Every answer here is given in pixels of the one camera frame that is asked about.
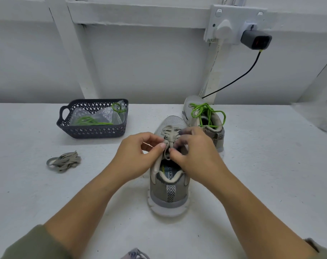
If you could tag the person's right hand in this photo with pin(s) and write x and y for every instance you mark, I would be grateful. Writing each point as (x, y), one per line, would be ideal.
(198, 156)

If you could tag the person's left hand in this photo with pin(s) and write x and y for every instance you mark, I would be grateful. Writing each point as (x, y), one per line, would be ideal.
(132, 158)

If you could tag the gray sneaker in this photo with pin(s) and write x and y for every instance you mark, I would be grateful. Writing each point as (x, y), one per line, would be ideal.
(217, 135)
(169, 194)

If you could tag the beige shoelace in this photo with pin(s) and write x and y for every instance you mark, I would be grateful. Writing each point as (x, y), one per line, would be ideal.
(170, 133)
(64, 161)

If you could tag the green shoelace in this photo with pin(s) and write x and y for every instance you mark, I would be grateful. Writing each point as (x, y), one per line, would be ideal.
(88, 121)
(204, 108)

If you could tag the clear plastic bag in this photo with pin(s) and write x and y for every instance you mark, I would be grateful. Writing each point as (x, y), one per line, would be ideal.
(104, 116)

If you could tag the person's left forearm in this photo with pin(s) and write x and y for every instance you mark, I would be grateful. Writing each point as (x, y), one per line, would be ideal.
(66, 229)

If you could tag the person's right forearm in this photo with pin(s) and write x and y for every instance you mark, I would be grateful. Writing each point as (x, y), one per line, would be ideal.
(271, 229)

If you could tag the dark plastic lattice basket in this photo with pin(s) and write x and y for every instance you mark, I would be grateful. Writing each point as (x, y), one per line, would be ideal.
(93, 132)

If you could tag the gray patterned garment piece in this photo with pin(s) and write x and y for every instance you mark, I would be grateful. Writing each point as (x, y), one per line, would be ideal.
(135, 254)

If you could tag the white plug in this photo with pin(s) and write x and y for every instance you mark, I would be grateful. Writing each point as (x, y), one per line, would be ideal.
(224, 30)

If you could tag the gray charger adapter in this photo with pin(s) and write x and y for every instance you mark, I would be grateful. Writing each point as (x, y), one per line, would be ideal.
(256, 39)

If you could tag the white wall socket plate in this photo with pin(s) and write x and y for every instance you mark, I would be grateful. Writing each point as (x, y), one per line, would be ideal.
(236, 16)

